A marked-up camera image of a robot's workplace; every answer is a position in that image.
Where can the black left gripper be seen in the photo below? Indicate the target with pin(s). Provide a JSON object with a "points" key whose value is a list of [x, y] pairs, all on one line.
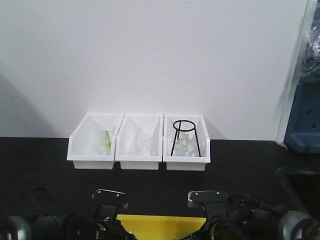
{"points": [[80, 228]]}

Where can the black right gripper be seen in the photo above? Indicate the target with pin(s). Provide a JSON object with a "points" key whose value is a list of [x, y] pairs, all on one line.
{"points": [[233, 227]]}

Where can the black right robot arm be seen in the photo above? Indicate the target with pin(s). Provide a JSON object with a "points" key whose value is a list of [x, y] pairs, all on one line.
{"points": [[280, 223]]}

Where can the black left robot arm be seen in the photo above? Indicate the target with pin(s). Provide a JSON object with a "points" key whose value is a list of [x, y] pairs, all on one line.
{"points": [[66, 227]]}

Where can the yellow plastic tray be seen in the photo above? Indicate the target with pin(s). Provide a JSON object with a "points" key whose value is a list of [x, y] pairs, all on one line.
{"points": [[155, 227]]}

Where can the black lab sink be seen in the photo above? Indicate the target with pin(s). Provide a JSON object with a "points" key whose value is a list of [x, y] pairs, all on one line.
{"points": [[303, 187]]}

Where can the white bin left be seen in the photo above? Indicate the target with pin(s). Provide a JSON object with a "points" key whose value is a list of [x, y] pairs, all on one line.
{"points": [[82, 143]]}

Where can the white bin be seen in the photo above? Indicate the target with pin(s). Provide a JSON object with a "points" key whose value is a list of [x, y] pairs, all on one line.
{"points": [[82, 143], [131, 126], [183, 163]]}

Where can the clear glassware right bin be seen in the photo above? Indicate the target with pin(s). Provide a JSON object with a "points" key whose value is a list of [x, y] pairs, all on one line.
{"points": [[184, 147]]}

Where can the glass beaker with sticks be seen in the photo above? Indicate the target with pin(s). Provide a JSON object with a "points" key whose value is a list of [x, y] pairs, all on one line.
{"points": [[104, 134]]}

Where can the white bin right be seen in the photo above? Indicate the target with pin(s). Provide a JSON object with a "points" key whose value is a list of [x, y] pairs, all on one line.
{"points": [[183, 163]]}

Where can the clear glass beakers middle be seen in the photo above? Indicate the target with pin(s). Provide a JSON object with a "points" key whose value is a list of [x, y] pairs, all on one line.
{"points": [[140, 146]]}

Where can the white bin middle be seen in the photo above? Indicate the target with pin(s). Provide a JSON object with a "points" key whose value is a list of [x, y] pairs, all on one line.
{"points": [[131, 126]]}

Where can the clear plastic bag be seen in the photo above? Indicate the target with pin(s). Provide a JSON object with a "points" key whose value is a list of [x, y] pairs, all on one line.
{"points": [[311, 62]]}

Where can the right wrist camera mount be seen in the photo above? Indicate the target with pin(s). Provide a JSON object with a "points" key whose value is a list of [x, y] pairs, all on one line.
{"points": [[213, 202]]}

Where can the black wire tripod stand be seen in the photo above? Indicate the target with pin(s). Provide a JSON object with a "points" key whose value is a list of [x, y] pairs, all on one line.
{"points": [[184, 125]]}

